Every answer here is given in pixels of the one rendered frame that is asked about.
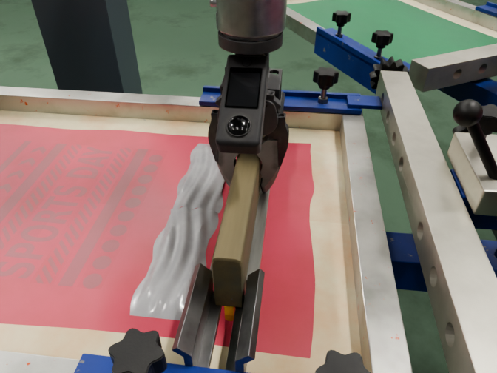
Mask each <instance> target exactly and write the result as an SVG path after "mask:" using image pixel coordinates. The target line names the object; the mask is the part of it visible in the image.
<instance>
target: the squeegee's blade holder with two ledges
mask: <svg viewBox="0 0 497 373"><path fill-rule="evenodd" d="M269 194H270V189H269V190H268V191H267V192H266V193H263V192H262V190H261V188H260V196H259V201H258V206H257V215H256V220H255V225H254V234H253V239H252V245H251V253H250V258H249V263H248V272H247V278H246V285H247V280H248V276H249V274H251V273H252V272H254V271H256V270H258V269H260V264H261V258H262V252H263V241H264V234H265V228H266V218H267V211H268V200H269Z"/></svg>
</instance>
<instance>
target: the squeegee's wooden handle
mask: <svg viewBox="0 0 497 373"><path fill-rule="evenodd" d="M261 166H262V161H261V160H260V158H259V157H258V156H257V155H252V154H238V156H237V161H236V164H235V168H234V173H233V176H232V180H231V185H230V188H229V193H228V197H227V200H226V205H225V209H224V212H223V217H222V221H221V224H220V229H219V232H218V236H217V241H216V244H215V248H214V254H213V257H212V274H213V284H214V301H215V304H216V305H219V306H233V307H240V308H241V307H243V302H244V297H245V292H246V278H247V272H248V267H249V258H250V253H251V245H252V239H253V234H254V225H255V220H256V215H257V206H258V201H259V196H260V182H261V178H262V175H261V174H260V170H261Z"/></svg>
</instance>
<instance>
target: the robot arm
mask: <svg viewBox="0 0 497 373"><path fill-rule="evenodd" d="M209 3H210V6H211V7H216V8H217V12H216V24H217V29H218V43H219V46H220V47H221V48H222V49H224V50H226V51H228V52H231V53H235V55H229V56H228V58H227V64H226V73H225V75H224V77H223V80H222V83H221V85H220V93H221V96H219V97H218V98H217V100H216V102H215V104H216V105H217V106H219V110H212V113H211V117H212V119H211V123H210V125H209V131H208V139H209V145H210V147H211V150H212V153H213V156H214V159H215V161H216V162H217V165H218V168H219V170H220V173H221V175H222V176H223V178H224V180H225V182H226V183H227V184H228V185H229V187H230V185H231V180H232V176H233V173H234V168H235V164H236V157H237V156H238V154H252V155H257V156H258V157H259V158H260V160H261V161H262V166H261V170H260V174H261V175H262V177H263V178H261V182H260V188H261V190H262V192H263V193H266V192H267V191H268V190H269V189H270V188H271V186H272V185H273V183H274V182H275V179H276V177H277V174H278V172H279V170H280V167H281V165H282V162H283V159H284V157H285V154H286V151H287V149H288V140H289V129H288V125H287V123H286V122H285V117H286V114H285V113H280V108H281V86H282V71H283V69H272V68H270V67H269V53H270V52H273V51H275V50H278V49H279V48H281V47H282V45H283V30H284V29H285V22H286V8H287V0H209ZM272 73H276V74H278V75H275V74H272ZM279 113H280V114H279ZM264 135H265V136H264ZM263 136H264V137H263Z"/></svg>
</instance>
